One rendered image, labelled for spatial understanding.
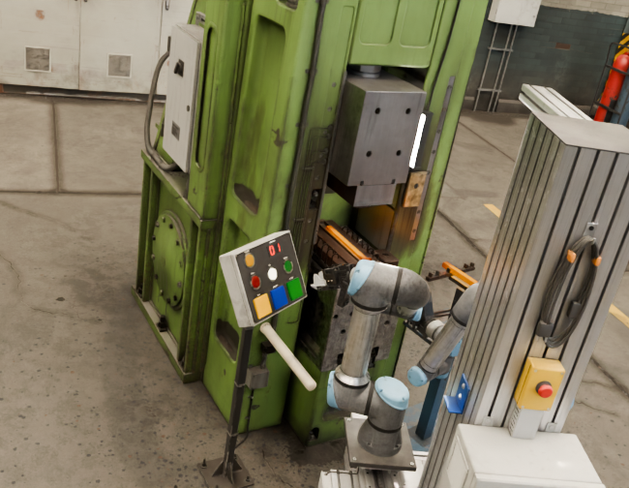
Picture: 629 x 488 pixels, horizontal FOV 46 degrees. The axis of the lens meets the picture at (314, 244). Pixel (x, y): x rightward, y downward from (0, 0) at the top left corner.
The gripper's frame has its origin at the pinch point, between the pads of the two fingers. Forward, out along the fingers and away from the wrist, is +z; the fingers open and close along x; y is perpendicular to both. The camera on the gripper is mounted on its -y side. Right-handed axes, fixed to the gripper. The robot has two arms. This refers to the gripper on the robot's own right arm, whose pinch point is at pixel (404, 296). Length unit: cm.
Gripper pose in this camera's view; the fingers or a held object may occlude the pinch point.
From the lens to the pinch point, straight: 307.3
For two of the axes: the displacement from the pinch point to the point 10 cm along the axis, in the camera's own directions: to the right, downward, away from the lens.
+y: -1.6, 8.8, 4.4
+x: 8.6, -0.9, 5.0
